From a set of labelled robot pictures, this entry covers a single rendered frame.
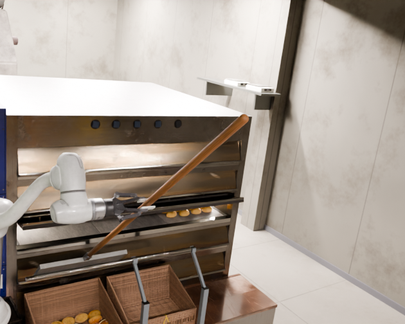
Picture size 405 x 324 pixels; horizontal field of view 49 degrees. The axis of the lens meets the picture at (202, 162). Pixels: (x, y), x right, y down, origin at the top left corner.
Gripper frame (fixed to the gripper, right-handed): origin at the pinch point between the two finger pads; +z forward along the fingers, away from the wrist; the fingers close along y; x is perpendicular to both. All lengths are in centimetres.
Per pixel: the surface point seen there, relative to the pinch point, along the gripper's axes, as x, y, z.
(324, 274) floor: -248, 39, 345
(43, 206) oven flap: -122, -43, -15
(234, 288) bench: -168, 35, 150
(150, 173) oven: -112, -58, 65
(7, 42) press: -409, -395, 37
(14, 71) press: -427, -358, 45
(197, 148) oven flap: -102, -73, 105
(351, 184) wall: -172, -52, 361
